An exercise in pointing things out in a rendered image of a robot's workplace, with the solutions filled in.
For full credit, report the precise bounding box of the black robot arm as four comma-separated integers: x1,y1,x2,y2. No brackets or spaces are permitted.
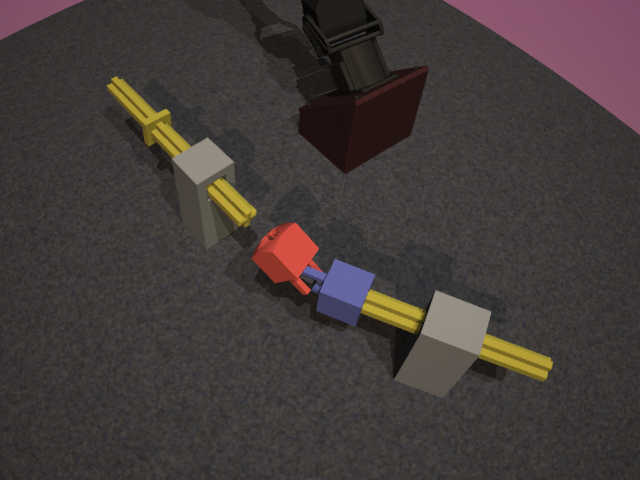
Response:
301,0,398,96

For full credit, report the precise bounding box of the yellow shaft through beige block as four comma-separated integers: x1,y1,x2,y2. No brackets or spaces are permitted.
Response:
107,76,256,250

